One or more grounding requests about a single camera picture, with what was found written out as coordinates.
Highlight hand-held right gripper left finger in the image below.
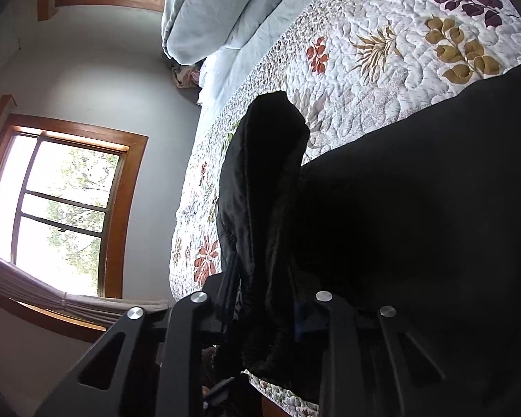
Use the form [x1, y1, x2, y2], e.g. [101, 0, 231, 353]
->
[34, 269, 237, 417]

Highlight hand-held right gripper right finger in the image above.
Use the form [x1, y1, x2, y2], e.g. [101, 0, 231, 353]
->
[294, 291, 446, 417]

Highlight black pants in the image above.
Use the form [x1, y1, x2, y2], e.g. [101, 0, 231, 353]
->
[216, 56, 521, 417]

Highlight wooden framed side window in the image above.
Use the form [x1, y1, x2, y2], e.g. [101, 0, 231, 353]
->
[0, 95, 149, 344]

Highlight beige tied curtain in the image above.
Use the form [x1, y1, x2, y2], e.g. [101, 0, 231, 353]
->
[0, 245, 168, 327]

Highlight pile of clothes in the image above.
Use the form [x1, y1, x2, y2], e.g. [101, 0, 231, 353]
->
[170, 63, 203, 105]

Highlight light blue bed sheet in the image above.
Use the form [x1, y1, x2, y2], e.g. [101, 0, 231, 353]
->
[197, 0, 357, 116]

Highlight floral quilted bedspread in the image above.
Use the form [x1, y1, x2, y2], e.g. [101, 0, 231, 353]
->
[168, 0, 521, 417]

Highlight folded light blue duvet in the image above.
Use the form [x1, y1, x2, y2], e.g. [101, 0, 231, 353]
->
[160, 0, 344, 67]

